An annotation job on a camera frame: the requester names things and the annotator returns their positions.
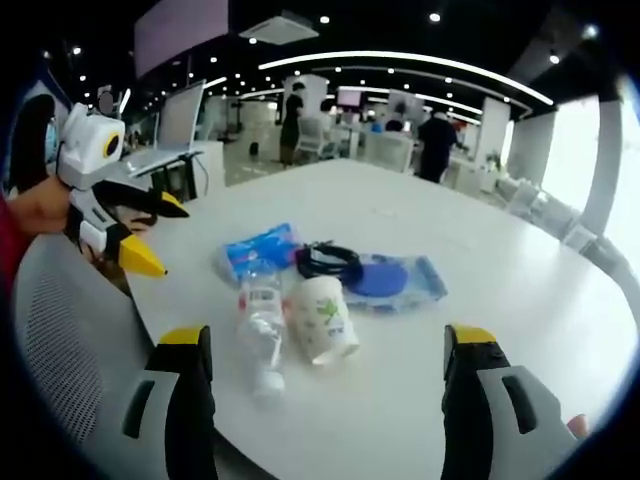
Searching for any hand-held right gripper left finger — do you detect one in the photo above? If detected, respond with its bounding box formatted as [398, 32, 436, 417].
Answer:
[121, 324, 219, 480]

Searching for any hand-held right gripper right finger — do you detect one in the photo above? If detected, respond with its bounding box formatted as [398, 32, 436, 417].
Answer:
[440, 323, 579, 480]

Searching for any clear plastic water bottle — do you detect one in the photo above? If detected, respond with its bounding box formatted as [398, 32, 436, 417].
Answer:
[234, 272, 287, 400]

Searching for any blue tissue packet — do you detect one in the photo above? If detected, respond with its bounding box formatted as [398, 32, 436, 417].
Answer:
[215, 222, 301, 287]

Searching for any blue wet wipes packet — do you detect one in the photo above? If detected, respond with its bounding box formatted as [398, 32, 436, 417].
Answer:
[342, 252, 449, 315]

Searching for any white paper cup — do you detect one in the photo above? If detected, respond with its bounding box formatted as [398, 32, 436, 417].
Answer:
[285, 276, 361, 366]

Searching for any black cable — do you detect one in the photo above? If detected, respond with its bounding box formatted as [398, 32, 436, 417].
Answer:
[294, 240, 365, 289]

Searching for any person's left hand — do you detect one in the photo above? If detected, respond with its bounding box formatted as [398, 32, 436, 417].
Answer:
[4, 172, 76, 236]

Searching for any person's right hand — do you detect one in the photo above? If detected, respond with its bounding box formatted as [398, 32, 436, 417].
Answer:
[564, 412, 589, 441]

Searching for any white side desk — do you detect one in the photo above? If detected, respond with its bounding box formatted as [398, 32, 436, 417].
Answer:
[122, 142, 226, 202]

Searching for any white whiteboard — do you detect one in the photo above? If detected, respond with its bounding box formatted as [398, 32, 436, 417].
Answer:
[155, 78, 208, 151]

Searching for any grey mesh office chair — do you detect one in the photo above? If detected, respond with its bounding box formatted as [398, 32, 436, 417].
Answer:
[10, 233, 157, 471]

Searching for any person's red sleeve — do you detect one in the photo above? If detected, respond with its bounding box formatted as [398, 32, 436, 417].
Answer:
[0, 192, 32, 301]

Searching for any white table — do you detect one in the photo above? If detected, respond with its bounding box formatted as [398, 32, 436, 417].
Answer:
[119, 159, 632, 480]

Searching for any white office chair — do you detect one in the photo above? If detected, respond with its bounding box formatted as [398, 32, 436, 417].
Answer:
[295, 118, 331, 164]

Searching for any ceiling air conditioner unit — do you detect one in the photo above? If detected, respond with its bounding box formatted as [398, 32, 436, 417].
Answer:
[238, 14, 321, 47]

